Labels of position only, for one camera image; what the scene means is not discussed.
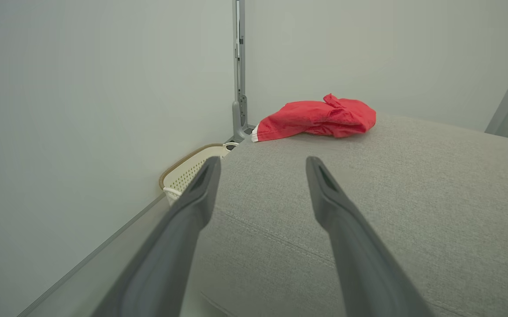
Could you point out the grey fabric sofa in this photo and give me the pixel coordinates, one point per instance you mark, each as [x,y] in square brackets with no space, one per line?
[434,198]

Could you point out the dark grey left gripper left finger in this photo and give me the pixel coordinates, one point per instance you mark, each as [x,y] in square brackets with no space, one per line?
[161,264]

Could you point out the cream perforated laundry basket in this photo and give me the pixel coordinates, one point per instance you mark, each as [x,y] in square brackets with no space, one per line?
[187,171]

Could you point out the red shorts with white trim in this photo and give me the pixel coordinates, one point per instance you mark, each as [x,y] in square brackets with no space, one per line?
[315,119]

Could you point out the grey metal frame pole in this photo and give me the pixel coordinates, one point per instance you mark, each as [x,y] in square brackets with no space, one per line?
[239,110]

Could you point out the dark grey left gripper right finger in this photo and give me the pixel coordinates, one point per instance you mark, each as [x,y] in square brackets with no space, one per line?
[364,273]

